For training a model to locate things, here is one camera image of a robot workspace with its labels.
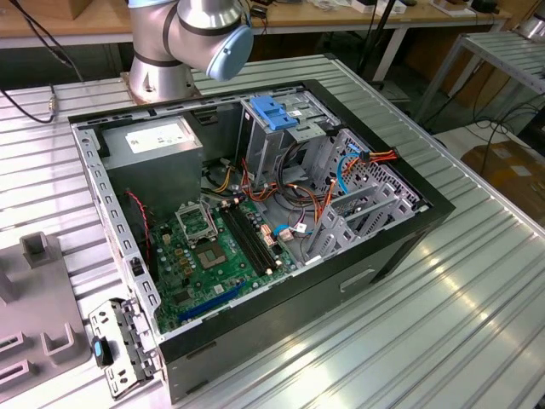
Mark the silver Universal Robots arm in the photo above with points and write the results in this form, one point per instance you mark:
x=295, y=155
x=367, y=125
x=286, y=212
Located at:
x=157, y=34

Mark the grey perforated disk bay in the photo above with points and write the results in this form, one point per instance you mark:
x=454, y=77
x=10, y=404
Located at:
x=325, y=245

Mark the black RAM slot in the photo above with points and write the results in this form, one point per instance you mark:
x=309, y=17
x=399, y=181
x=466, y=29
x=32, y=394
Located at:
x=242, y=240
x=248, y=238
x=261, y=233
x=255, y=236

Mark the beige motherboard power socket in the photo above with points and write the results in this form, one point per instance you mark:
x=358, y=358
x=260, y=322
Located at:
x=268, y=236

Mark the grey metal optical drive cage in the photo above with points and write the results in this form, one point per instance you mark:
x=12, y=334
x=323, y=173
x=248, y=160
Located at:
x=259, y=149

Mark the blue plastic drive latch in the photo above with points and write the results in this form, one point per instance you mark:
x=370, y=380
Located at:
x=268, y=111

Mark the black open PC case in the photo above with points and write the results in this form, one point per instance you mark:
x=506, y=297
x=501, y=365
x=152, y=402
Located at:
x=298, y=307

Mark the green motherboard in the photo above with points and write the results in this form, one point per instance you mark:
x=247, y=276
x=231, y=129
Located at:
x=200, y=285

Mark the blue expansion slot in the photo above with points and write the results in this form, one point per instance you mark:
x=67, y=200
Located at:
x=211, y=301

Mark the grey power supply unit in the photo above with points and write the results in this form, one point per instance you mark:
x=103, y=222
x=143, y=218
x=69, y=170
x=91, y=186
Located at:
x=157, y=179

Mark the white small box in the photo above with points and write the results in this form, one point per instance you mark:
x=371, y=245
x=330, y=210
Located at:
x=362, y=6

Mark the black latch with blue button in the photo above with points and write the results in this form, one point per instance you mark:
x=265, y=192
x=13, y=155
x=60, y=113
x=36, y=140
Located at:
x=99, y=350

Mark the brown cardboard box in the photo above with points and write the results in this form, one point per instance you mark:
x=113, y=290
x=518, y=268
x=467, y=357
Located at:
x=511, y=179

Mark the wooden desk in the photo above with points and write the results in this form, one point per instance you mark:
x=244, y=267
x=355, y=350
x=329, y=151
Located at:
x=426, y=17

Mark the grey parts rack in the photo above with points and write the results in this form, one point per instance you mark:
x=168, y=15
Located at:
x=38, y=298

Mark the metal slat side table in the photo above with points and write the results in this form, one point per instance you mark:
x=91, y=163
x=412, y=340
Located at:
x=502, y=55

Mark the small cardboard box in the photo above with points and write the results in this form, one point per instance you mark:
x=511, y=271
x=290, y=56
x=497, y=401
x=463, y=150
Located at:
x=78, y=7

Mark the black desk device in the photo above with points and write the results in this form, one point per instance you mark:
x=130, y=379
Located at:
x=485, y=5

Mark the silver round metal part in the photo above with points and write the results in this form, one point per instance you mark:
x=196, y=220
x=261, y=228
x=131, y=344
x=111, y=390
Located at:
x=534, y=27

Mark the grey metal slot bracket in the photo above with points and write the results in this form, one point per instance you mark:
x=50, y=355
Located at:
x=111, y=383

